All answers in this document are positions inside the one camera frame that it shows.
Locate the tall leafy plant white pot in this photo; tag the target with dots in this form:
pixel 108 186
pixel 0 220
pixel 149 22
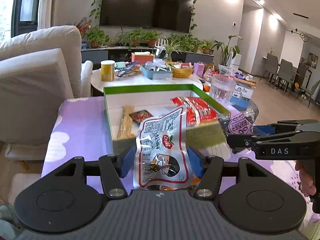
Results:
pixel 226 50

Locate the pink box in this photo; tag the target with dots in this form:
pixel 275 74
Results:
pixel 199 69

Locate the yellow woven basket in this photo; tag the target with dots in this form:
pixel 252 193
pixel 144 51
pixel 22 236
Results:
pixel 181 73

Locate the blue white carton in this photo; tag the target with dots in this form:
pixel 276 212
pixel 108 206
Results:
pixel 243 92

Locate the grey dining chair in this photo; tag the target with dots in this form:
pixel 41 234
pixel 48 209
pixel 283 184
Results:
pixel 312 90
pixel 286 71
pixel 271 65

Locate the spider plant in vase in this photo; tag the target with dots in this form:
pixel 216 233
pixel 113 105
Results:
pixel 170 48

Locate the breadstick packet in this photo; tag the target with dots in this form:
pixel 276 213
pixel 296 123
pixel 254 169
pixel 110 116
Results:
pixel 125 122

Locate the yellow canister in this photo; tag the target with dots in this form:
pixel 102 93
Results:
pixel 107 71

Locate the cream sofa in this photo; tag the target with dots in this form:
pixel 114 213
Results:
pixel 30 80

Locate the orange tissue box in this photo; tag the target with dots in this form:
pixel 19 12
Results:
pixel 141 59

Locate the green potted plant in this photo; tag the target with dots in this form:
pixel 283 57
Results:
pixel 96 37
pixel 140 36
pixel 185 42

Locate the green cardboard box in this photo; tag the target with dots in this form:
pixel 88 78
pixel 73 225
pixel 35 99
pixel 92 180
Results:
pixel 150 88

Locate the dark red snack packet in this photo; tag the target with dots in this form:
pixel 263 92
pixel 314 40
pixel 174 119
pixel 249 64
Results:
pixel 141 116

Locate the white router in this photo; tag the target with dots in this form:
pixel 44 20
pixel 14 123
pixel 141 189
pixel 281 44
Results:
pixel 160 45

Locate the blue-grey plastic basket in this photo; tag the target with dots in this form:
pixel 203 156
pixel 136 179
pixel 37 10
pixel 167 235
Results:
pixel 157 75

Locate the white round table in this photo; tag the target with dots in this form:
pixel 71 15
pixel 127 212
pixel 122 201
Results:
pixel 130 81

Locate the black framed window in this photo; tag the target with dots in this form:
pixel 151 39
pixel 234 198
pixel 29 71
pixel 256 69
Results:
pixel 17 5

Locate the orange cup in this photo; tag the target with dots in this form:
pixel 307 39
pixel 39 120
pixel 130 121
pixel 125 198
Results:
pixel 206 88

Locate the framed wall picture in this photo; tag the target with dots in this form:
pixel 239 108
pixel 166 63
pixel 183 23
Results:
pixel 312 60

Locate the white air purifier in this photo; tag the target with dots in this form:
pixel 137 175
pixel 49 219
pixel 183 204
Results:
pixel 236 60

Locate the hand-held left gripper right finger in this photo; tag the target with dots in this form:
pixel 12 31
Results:
pixel 196 163

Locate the red berry decoration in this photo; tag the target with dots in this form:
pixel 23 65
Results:
pixel 83 26

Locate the white curtain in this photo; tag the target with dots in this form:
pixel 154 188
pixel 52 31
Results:
pixel 48 2

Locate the person's right hand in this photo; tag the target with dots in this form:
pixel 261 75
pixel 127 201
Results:
pixel 306 180

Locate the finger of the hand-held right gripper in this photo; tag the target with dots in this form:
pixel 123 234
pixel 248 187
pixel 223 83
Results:
pixel 263 130
pixel 240 141

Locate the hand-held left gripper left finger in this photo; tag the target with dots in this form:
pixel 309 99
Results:
pixel 126 162

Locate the white red-print snack packet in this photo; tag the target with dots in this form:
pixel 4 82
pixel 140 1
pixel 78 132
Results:
pixel 162 130

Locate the black television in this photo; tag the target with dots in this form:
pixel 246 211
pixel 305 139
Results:
pixel 147 5

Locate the clear plastic pitcher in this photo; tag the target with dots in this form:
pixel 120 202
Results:
pixel 221 90

